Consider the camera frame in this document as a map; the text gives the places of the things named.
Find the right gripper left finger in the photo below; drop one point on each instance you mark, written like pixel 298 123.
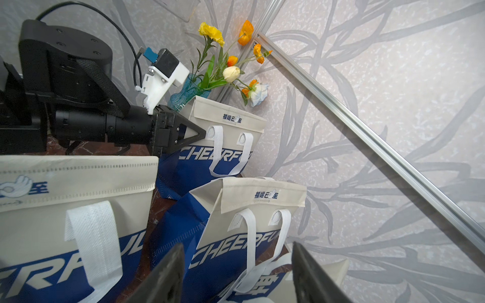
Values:
pixel 165 282

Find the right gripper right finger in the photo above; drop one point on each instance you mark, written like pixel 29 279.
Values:
pixel 312 283

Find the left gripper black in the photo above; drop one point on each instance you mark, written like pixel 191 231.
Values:
pixel 163 131

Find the takeout bag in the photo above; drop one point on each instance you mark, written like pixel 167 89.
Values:
pixel 262 286
pixel 72 227
pixel 233 231
pixel 231 137

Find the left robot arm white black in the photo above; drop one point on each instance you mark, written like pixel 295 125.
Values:
pixel 64 89

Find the blue glass vase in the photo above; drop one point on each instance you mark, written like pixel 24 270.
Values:
pixel 189 91

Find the artificial flower bouquet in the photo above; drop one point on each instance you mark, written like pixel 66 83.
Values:
pixel 217 68

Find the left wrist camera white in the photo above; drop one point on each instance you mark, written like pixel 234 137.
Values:
pixel 165 71

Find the aluminium frame bar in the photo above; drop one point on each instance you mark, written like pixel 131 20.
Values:
pixel 455 215

